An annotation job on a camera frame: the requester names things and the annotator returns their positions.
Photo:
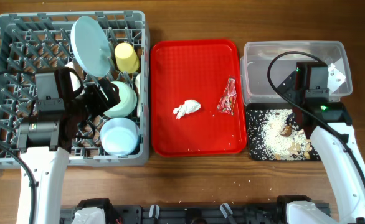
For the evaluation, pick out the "light blue food bowl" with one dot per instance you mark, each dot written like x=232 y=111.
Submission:
x=119 y=136

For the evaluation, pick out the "light blue plate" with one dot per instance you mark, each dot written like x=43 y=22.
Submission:
x=90 y=46

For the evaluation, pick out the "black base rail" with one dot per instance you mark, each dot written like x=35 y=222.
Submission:
x=248 y=213

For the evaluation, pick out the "yellow plastic cup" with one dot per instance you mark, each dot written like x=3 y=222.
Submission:
x=126 y=58

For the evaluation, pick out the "black tray bin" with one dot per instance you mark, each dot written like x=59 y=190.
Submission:
x=254 y=130

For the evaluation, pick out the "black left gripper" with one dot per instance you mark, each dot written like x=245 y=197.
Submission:
x=101 y=104

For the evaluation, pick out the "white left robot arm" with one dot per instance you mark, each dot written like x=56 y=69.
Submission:
x=45 y=139

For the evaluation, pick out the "clear plastic bin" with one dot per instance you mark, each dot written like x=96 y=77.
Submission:
x=258 y=55

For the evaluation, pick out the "white plastic fork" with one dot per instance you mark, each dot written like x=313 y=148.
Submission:
x=138 y=94

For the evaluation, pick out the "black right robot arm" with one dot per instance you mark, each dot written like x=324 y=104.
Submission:
x=330 y=129

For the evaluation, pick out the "spilled rice and scraps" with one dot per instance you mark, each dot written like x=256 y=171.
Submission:
x=279 y=133

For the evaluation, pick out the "grey dishwasher rack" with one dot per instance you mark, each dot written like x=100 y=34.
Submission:
x=32 y=41

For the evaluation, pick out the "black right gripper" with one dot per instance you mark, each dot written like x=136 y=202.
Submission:
x=286 y=87

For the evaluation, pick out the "red plastic tray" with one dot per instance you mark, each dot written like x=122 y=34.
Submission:
x=198 y=70

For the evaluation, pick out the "red snack wrapper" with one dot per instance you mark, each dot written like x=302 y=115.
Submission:
x=227 y=102

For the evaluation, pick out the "white napkin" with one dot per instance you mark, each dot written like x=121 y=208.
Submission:
x=188 y=107

